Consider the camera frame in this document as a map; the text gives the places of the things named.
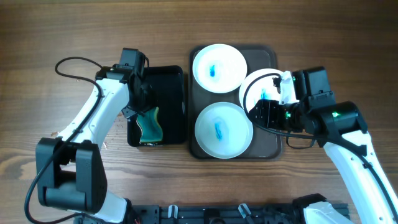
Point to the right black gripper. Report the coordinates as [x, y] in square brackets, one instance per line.
[268, 110]

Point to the black rectangular tray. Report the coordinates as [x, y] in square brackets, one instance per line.
[168, 85]

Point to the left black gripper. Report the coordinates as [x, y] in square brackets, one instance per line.
[152, 98]

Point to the brown plastic tray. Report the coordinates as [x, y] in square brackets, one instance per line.
[264, 145]

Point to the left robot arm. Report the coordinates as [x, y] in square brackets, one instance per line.
[70, 172]

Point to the pale blue plate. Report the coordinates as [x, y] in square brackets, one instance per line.
[223, 130]

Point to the white plate top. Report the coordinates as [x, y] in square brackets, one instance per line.
[219, 68]

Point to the green yellow sponge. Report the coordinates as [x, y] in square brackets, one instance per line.
[151, 131]

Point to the white plate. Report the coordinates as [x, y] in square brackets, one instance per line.
[263, 89]
[219, 68]

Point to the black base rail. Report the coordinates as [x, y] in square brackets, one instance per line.
[267, 214]

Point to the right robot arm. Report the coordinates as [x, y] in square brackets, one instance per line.
[306, 109]

